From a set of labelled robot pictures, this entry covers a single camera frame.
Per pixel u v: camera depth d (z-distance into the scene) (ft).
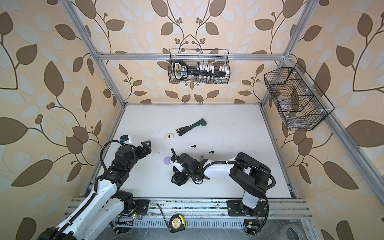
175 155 2.14
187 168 2.18
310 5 2.31
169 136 3.25
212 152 3.07
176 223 2.23
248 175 1.50
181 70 2.77
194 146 3.16
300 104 2.41
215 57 2.99
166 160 2.97
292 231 2.25
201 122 3.55
